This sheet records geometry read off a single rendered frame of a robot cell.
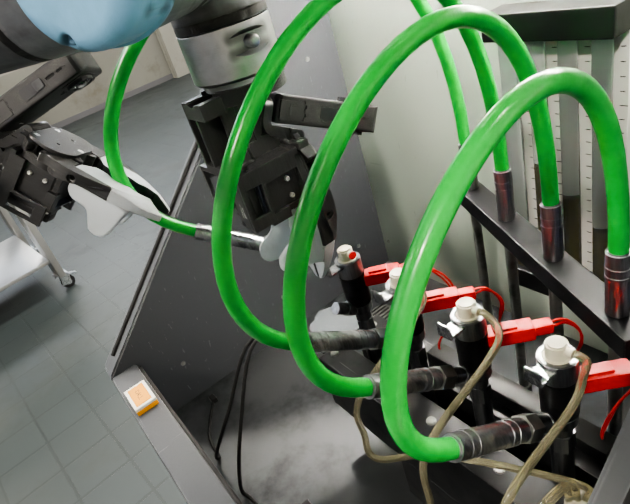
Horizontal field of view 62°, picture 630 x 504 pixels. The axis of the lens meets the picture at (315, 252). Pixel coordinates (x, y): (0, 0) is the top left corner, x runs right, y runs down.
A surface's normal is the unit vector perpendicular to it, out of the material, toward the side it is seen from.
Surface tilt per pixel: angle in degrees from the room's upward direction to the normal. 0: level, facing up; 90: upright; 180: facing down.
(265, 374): 0
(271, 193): 90
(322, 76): 90
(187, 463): 0
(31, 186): 77
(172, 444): 0
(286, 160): 90
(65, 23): 89
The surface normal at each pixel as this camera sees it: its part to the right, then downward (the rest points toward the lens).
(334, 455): -0.27, -0.82
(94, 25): -0.25, 0.55
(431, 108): -0.77, 0.50
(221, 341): 0.58, 0.28
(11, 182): -0.04, 0.32
